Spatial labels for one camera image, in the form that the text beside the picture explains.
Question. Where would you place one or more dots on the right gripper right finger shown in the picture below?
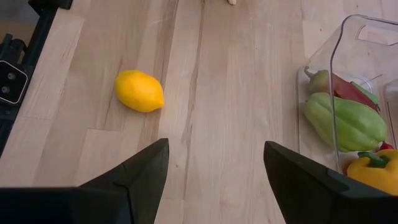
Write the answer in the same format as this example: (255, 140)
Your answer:
(317, 196)

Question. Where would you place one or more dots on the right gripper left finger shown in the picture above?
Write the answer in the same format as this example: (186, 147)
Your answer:
(93, 202)

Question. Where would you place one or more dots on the yellow bell pepper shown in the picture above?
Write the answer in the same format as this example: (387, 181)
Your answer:
(373, 179)

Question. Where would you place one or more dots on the green chayote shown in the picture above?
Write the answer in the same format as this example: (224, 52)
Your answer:
(351, 124)

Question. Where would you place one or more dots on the small red chili pepper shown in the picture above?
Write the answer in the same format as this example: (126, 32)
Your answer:
(386, 146)

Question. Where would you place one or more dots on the long red green pepper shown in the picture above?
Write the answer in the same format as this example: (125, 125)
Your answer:
(345, 90)

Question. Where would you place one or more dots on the large yellow lemon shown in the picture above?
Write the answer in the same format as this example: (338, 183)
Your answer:
(138, 91)

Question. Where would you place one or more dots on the white garlic bulb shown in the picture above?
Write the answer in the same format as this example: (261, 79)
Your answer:
(231, 2)

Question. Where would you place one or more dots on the clear plastic bin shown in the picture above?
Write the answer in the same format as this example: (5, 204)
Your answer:
(317, 56)
(392, 102)

